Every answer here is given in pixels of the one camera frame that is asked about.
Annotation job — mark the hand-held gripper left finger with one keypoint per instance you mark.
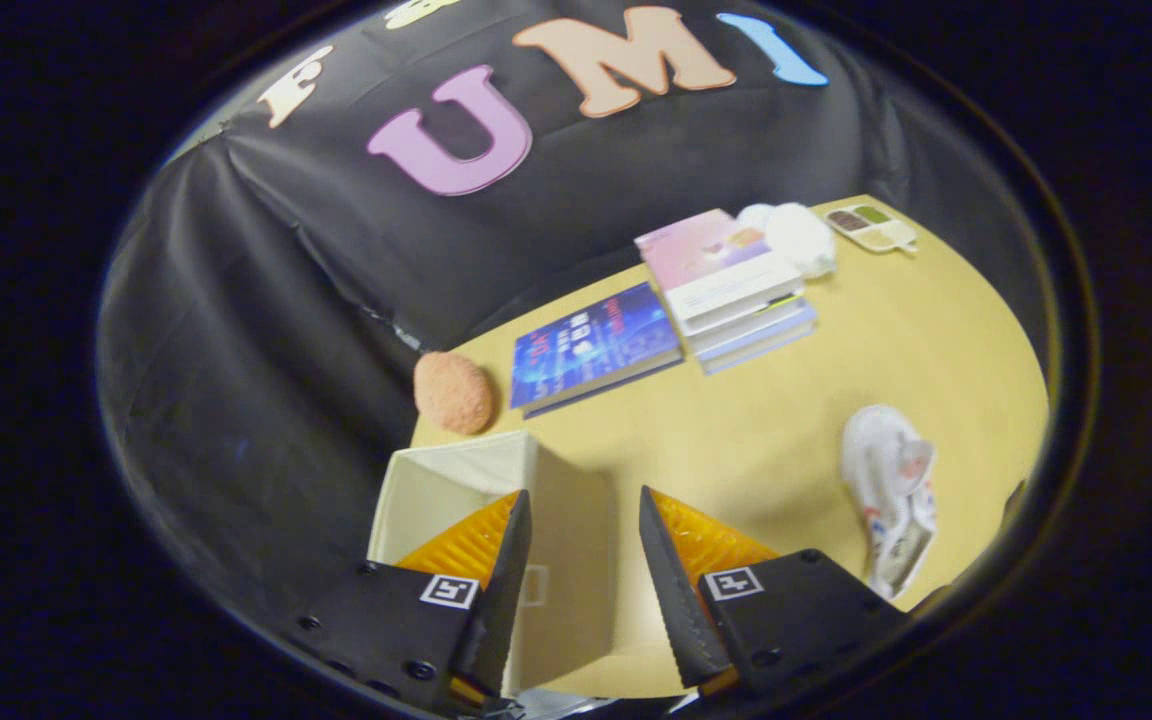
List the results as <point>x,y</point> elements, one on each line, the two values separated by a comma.
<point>501,620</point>

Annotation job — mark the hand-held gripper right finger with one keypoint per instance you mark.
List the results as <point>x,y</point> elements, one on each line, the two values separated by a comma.
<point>681,600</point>

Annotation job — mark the beige fabric storage box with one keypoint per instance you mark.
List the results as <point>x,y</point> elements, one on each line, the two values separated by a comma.
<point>576,520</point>

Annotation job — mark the white canvas shoe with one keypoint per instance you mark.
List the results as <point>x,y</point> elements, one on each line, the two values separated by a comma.
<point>876,450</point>

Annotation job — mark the orange fuzzy ball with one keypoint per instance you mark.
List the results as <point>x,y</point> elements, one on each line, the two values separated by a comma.
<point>451,392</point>

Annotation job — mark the pale blue cover book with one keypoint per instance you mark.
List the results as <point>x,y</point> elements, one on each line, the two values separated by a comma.
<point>776,346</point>

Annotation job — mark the thin white book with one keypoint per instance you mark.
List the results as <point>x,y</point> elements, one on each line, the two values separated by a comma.
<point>788,312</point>

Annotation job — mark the pink cover book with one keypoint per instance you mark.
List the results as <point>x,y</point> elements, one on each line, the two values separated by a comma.
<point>706,255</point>

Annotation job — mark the large white fluffy ball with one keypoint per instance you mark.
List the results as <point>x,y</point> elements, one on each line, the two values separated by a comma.
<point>801,240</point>

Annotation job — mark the divided snack tray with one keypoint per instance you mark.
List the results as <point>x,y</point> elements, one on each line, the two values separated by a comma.
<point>876,232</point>

